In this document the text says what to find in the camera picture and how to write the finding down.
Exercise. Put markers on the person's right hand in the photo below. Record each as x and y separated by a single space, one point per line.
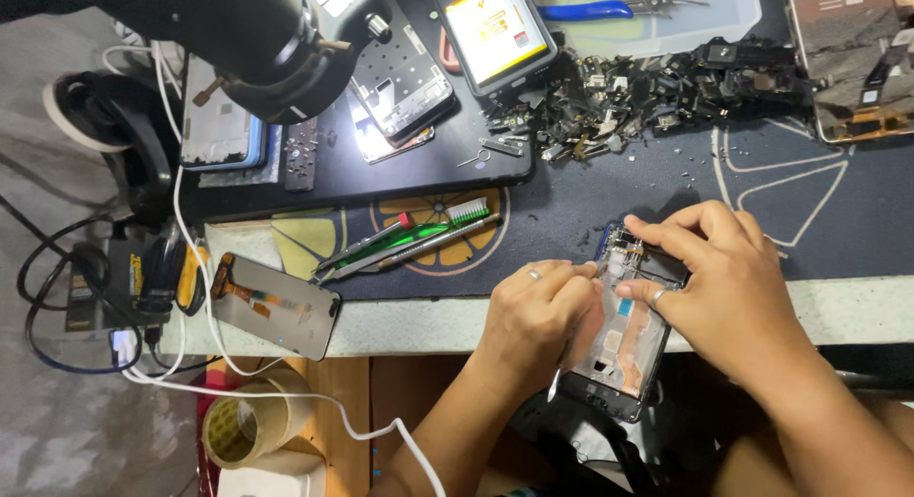
742 297

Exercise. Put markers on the person's left hand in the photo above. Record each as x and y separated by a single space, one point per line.
532 325

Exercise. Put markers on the person's right fingers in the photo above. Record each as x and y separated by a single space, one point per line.
671 222

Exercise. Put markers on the person's left fingers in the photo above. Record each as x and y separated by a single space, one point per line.
575 286

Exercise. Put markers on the thin metal tweezers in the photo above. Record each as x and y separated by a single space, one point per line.
653 248

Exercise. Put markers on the blue smartphone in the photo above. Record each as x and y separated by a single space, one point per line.
635 347

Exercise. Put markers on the dark patterned work mat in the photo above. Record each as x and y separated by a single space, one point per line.
714 190

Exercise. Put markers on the white pry pick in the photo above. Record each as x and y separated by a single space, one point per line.
555 384

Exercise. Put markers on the heap of small phone parts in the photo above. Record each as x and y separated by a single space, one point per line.
642 97

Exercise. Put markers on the green toothbrush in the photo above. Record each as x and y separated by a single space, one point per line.
428 231

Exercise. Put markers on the sim ejector pin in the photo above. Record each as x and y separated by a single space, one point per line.
477 157

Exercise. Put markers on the person's black clothing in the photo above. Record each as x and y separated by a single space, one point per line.
614 447

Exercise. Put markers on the clear plastic tray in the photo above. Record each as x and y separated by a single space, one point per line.
707 22

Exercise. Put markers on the black work board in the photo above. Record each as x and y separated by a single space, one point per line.
400 179

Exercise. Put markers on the red tipped pen tool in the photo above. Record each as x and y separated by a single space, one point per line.
371 236

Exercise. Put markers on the shiny phone back panel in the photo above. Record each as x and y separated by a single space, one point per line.
378 143

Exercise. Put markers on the opened phone with brown board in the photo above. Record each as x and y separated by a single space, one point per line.
853 61

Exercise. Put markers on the phone with yellow battery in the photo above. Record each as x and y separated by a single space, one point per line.
496 33

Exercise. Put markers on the wooden cabinet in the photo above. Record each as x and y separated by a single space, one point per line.
343 404

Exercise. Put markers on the grey phone display panel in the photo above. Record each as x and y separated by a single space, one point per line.
285 311

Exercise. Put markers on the dark strip with screws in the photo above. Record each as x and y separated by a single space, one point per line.
301 154

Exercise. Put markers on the roll of clear tape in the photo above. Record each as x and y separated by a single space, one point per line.
246 422

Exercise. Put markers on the white box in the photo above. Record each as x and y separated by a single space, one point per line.
275 479

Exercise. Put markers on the yellow black device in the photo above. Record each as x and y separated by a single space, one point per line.
153 279

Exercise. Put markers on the black microscope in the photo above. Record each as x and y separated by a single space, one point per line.
235 33

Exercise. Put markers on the black round stand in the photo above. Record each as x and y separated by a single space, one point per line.
121 140

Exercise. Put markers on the silver perforated phone frame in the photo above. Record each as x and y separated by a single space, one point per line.
407 83

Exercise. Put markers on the light blue phone frame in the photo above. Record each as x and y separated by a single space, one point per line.
218 126

